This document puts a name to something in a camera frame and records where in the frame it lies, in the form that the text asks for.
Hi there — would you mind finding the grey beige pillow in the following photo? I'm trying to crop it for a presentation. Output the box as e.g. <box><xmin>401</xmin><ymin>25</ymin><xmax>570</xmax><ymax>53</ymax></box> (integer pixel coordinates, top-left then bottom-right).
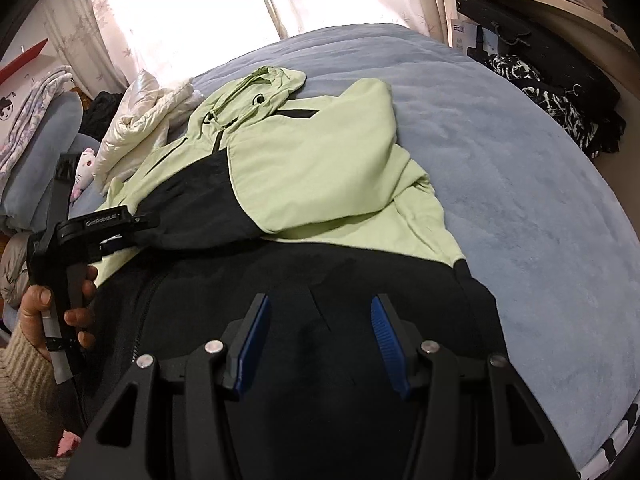
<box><xmin>1</xmin><ymin>232</ymin><xmax>30</xmax><ymax>309</ymax></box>

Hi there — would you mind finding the cartoon face wall sticker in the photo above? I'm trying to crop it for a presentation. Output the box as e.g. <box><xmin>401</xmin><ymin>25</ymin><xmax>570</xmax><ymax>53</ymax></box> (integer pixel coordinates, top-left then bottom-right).
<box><xmin>0</xmin><ymin>92</ymin><xmax>16</xmax><ymax>122</ymax></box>

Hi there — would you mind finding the beige knit sleeve left forearm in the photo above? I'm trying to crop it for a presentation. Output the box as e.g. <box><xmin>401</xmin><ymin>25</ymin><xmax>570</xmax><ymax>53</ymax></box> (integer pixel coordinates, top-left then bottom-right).
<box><xmin>1</xmin><ymin>327</ymin><xmax>63</xmax><ymax>460</ymax></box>

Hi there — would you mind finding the red wall shelf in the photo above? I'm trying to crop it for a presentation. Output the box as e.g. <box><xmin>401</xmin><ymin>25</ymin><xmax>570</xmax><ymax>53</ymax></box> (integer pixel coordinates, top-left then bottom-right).
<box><xmin>0</xmin><ymin>39</ymin><xmax>48</xmax><ymax>84</ymax></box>

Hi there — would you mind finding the black clothes pile by window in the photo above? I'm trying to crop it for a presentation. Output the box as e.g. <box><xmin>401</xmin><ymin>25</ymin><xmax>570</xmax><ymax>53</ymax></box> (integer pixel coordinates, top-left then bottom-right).
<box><xmin>79</xmin><ymin>91</ymin><xmax>124</xmax><ymax>141</ymax></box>

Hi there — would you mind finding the blue bed blanket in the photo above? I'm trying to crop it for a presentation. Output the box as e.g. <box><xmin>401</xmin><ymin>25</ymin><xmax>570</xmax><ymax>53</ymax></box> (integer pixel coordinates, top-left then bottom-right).
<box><xmin>0</xmin><ymin>22</ymin><xmax>640</xmax><ymax>468</ymax></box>

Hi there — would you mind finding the white floral curtain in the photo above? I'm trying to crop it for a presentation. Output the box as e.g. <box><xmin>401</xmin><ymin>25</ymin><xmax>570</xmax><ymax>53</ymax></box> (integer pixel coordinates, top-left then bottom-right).
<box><xmin>39</xmin><ymin>0</ymin><xmax>447</xmax><ymax>94</ymax></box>

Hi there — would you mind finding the wooden shelf unit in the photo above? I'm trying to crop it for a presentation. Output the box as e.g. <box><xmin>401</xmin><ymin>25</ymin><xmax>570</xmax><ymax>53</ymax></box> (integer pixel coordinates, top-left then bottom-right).
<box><xmin>447</xmin><ymin>0</ymin><xmax>640</xmax><ymax>176</ymax></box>

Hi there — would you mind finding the rolled blue blanket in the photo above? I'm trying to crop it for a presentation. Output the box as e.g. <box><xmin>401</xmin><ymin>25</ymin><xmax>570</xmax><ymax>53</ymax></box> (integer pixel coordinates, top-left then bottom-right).
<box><xmin>1</xmin><ymin>92</ymin><xmax>99</xmax><ymax>235</ymax></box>

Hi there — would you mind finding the person's left hand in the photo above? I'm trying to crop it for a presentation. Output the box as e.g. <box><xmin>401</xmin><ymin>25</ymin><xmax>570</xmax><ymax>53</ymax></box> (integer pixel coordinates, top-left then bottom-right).
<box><xmin>18</xmin><ymin>264</ymin><xmax>100</xmax><ymax>363</ymax></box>

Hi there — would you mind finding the pink white cat plush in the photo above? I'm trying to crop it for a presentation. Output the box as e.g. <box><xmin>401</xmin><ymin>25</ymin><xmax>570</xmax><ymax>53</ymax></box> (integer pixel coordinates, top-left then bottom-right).
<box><xmin>70</xmin><ymin>148</ymin><xmax>96</xmax><ymax>203</ymax></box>

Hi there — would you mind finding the folded cream puffer jacket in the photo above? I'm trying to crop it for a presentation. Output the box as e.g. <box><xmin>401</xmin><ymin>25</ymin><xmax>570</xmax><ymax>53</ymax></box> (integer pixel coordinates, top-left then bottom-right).
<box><xmin>93</xmin><ymin>70</ymin><xmax>204</xmax><ymax>196</ymax></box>

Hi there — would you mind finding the white blue box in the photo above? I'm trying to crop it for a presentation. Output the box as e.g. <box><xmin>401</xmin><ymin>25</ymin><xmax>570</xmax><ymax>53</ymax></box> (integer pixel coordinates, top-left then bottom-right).
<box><xmin>451</xmin><ymin>20</ymin><xmax>499</xmax><ymax>55</ymax></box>

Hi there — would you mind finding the floral patterned folded quilt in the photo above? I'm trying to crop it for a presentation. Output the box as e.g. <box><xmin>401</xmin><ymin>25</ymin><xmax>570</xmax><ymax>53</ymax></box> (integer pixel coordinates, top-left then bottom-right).
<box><xmin>1</xmin><ymin>65</ymin><xmax>73</xmax><ymax>188</ymax></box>

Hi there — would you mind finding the black white printed bedsheet edge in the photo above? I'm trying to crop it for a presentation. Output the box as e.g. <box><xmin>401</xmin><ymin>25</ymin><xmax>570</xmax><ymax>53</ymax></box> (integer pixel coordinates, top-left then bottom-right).
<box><xmin>577</xmin><ymin>396</ymin><xmax>639</xmax><ymax>480</ymax></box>

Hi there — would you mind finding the black white patterned cloth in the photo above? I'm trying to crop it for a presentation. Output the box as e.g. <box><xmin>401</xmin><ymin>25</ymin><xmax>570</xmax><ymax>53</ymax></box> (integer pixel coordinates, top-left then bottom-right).
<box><xmin>457</xmin><ymin>0</ymin><xmax>626</xmax><ymax>159</ymax></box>

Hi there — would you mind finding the green and black hooded jacket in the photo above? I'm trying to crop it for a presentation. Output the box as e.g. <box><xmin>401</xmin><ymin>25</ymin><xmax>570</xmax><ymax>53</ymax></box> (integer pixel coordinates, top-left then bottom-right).
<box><xmin>78</xmin><ymin>67</ymin><xmax>504</xmax><ymax>479</ymax></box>

